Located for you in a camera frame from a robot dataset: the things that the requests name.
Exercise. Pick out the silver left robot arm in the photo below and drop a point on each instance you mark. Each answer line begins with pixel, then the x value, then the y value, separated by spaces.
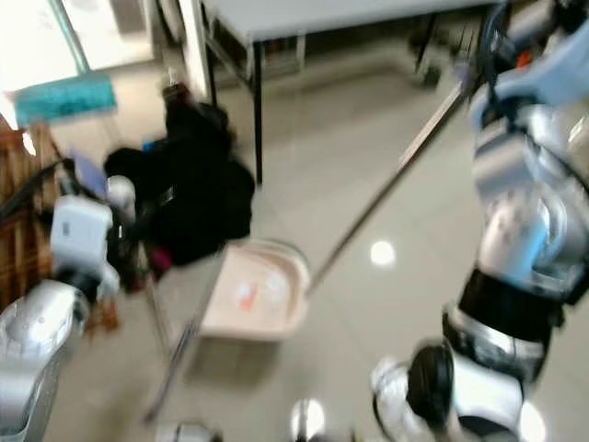
pixel 46 350

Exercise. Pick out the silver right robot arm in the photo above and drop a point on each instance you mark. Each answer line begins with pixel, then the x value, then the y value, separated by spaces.
pixel 515 221

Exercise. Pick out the teal floor mat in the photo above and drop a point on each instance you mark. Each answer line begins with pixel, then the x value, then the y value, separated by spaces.
pixel 64 97

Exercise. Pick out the black backpack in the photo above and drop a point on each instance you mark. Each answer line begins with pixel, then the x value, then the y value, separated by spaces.
pixel 193 184

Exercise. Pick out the wooden slatted rack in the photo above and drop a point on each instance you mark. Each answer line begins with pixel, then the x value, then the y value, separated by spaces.
pixel 18 184

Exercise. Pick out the grey table with black legs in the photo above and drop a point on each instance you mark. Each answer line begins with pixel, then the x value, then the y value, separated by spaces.
pixel 331 14

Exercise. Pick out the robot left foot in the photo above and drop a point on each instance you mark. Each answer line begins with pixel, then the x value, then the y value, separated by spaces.
pixel 189 433

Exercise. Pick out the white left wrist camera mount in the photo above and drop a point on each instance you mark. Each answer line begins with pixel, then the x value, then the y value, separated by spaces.
pixel 81 230

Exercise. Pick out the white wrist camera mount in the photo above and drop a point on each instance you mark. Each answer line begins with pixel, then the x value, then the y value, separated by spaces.
pixel 552 69
pixel 81 230

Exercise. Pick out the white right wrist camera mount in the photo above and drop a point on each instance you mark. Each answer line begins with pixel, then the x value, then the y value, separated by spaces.
pixel 552 69

